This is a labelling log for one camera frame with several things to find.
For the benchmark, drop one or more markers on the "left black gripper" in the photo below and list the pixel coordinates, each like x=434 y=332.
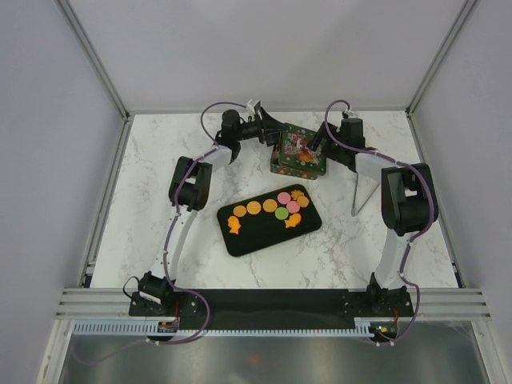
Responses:
x=267 y=130

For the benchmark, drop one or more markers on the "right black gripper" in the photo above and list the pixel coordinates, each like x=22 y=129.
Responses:
x=322 y=134

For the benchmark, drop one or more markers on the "gold square tin lid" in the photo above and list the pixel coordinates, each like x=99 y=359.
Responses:
x=296 y=138

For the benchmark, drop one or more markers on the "metal tongs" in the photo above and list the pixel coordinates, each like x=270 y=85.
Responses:
x=364 y=190

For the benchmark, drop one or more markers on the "square cookie tin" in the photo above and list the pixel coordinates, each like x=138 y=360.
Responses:
x=296 y=172

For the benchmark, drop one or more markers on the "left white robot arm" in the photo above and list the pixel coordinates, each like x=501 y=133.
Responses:
x=188 y=194

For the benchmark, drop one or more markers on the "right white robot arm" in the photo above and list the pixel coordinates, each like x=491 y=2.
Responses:
x=409 y=206

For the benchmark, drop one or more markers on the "orange flower cookie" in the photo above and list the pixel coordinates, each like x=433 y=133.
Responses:
x=296 y=194

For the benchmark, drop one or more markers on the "pink round cookie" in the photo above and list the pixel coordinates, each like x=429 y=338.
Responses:
x=293 y=207
x=283 y=197

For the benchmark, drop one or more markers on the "orange owl cookie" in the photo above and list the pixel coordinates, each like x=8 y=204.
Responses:
x=303 y=201

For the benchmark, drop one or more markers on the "orange round cookie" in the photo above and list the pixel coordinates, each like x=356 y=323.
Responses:
x=270 y=205
x=253 y=207
x=239 y=211

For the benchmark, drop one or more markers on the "green round cookie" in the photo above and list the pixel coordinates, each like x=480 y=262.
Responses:
x=281 y=213

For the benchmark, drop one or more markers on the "orange fish cookie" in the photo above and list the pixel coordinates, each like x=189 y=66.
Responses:
x=234 y=224
x=293 y=220

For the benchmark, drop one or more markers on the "black rectangular tray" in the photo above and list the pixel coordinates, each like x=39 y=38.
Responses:
x=264 y=230

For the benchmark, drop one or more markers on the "right aluminium frame post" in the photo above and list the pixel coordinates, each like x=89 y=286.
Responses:
x=456 y=27

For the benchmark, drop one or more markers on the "aluminium frame post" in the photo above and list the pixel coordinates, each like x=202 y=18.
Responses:
x=456 y=27
x=87 y=47

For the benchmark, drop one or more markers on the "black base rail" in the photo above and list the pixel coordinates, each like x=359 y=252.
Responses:
x=274 y=309

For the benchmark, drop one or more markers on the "white slotted cable duct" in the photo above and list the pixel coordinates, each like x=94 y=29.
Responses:
x=154 y=328

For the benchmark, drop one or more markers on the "left aluminium frame post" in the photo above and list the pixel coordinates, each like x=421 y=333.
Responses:
x=87 y=47

